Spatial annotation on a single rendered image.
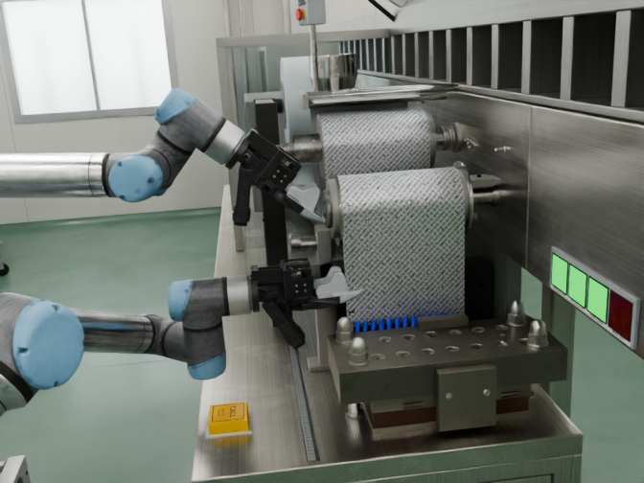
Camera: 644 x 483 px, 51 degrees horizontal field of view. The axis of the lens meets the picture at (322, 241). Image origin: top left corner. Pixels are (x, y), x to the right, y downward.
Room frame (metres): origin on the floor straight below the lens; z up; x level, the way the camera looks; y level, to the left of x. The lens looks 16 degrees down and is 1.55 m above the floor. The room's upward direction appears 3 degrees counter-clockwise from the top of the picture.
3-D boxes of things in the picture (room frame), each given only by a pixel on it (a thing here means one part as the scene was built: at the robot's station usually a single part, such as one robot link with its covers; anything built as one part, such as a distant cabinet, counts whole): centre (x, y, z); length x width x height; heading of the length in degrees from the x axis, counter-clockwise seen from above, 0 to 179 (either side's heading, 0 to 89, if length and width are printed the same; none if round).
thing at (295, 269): (1.21, 0.08, 1.12); 0.12 x 0.08 x 0.09; 96
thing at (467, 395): (1.03, -0.23, 0.97); 0.10 x 0.03 x 0.11; 96
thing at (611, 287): (0.93, -0.39, 1.19); 0.25 x 0.01 x 0.07; 6
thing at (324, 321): (1.32, 0.02, 1.05); 0.06 x 0.05 x 0.31; 96
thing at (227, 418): (1.10, 0.19, 0.91); 0.07 x 0.07 x 0.02; 6
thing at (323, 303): (1.20, 0.02, 1.09); 0.09 x 0.05 x 0.02; 95
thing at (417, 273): (1.24, -0.16, 1.11); 0.23 x 0.01 x 0.18; 96
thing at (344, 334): (1.16, -0.03, 1.05); 0.04 x 0.04 x 0.04
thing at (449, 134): (1.56, -0.29, 1.34); 0.07 x 0.07 x 0.07; 6
